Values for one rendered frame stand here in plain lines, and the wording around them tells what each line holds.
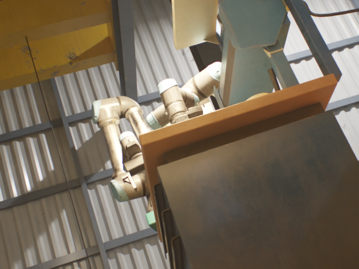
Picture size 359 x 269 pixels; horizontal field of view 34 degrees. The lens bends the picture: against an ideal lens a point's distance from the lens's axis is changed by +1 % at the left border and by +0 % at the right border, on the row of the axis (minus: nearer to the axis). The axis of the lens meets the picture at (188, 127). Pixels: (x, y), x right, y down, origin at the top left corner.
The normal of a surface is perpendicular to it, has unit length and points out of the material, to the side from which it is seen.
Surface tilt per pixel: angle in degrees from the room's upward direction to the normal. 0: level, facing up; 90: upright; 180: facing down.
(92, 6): 90
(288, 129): 90
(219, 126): 180
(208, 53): 90
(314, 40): 90
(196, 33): 180
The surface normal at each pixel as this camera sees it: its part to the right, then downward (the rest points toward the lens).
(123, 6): 0.33, 0.85
